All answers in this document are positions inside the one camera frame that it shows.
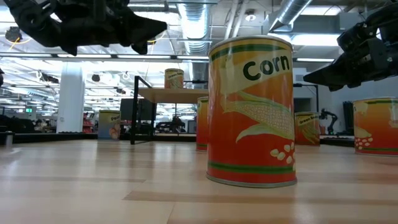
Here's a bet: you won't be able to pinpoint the dark background furniture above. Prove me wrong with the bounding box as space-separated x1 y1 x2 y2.
0 114 37 134

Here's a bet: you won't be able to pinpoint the corn can orange label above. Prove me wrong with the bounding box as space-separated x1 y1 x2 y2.
206 35 298 189
353 96 398 157

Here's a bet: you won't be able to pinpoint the wooden shelf black legs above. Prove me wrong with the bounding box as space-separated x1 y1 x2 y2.
130 75 210 146

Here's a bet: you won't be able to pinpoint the black monitor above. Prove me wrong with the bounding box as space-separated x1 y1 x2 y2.
119 98 157 122

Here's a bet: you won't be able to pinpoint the black ceiling dome device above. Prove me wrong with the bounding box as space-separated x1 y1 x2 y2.
4 26 23 44

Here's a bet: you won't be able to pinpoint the long ceiling light strip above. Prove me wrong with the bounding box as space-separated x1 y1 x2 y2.
0 52 335 63

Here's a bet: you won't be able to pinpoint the bright ceiling light panel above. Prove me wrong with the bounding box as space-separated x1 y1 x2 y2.
269 32 341 47

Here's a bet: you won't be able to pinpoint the red storage rack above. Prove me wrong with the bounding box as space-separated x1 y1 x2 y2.
82 111 95 134

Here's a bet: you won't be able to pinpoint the green beans can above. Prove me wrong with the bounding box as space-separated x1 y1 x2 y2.
294 111 321 147
164 68 185 90

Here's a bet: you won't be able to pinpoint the peach can blue-grey label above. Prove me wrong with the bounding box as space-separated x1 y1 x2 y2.
98 109 122 141

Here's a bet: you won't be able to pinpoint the dark blue workstation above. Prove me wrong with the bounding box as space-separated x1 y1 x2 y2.
341 101 355 135

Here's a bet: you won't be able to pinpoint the grey metal post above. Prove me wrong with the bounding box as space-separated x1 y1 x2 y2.
4 130 15 147

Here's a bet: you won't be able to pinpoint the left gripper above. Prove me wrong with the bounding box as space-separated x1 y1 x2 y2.
76 0 168 55

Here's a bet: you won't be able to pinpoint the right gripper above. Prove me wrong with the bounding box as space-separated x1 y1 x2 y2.
303 23 392 92

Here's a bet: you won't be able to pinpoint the white building column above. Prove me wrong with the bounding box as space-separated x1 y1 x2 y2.
56 61 86 134

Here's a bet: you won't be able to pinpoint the silver ventilation duct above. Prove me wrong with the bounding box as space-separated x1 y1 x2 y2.
262 0 313 34
176 0 210 90

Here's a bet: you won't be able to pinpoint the orange red labelled can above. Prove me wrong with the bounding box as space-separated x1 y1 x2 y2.
196 96 210 152

